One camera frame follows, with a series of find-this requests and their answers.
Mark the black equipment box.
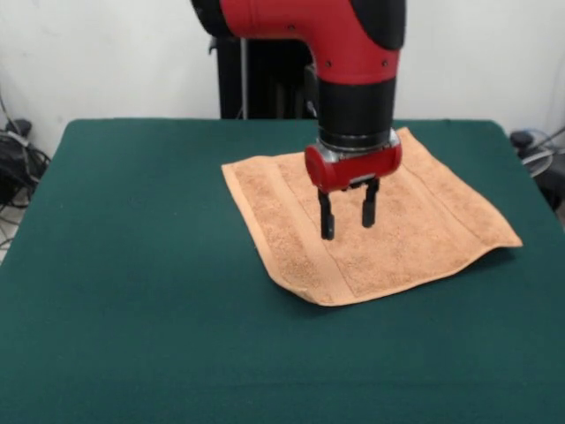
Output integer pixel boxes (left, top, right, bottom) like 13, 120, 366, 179
536, 170, 565, 211

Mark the tan terry towel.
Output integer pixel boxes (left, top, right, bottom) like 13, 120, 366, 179
220, 126, 524, 307

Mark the black cable bundle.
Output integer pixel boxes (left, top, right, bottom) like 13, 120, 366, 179
0, 130, 52, 211

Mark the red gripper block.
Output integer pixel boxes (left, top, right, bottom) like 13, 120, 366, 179
304, 127, 403, 241

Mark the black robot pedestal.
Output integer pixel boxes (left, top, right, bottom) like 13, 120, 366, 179
208, 37, 320, 120

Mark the dark green table cloth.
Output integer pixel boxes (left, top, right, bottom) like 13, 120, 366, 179
0, 117, 565, 424

